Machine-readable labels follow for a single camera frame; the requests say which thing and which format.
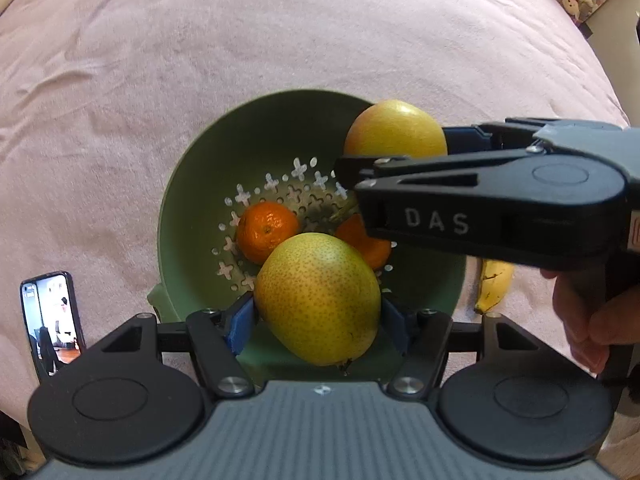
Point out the black smartphone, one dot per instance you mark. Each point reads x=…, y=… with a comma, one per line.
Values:
x=51, y=322

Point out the person right hand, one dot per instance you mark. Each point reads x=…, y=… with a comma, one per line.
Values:
x=592, y=331

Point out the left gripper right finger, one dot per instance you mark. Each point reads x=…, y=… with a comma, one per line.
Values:
x=421, y=338

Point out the yellow banana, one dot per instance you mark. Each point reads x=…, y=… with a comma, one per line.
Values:
x=495, y=280

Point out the green pear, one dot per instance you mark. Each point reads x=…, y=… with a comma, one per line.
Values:
x=320, y=299
x=394, y=127

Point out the pink bed blanket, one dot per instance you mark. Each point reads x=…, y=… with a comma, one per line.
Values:
x=99, y=99

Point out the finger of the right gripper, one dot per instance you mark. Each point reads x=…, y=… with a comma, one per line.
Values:
x=512, y=133
x=479, y=173

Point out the orange tangerine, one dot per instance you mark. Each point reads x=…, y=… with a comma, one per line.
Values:
x=262, y=228
x=375, y=252

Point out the green colander bowl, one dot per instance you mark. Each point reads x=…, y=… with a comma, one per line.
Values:
x=279, y=148

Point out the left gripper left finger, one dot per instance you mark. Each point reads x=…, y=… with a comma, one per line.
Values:
x=217, y=338

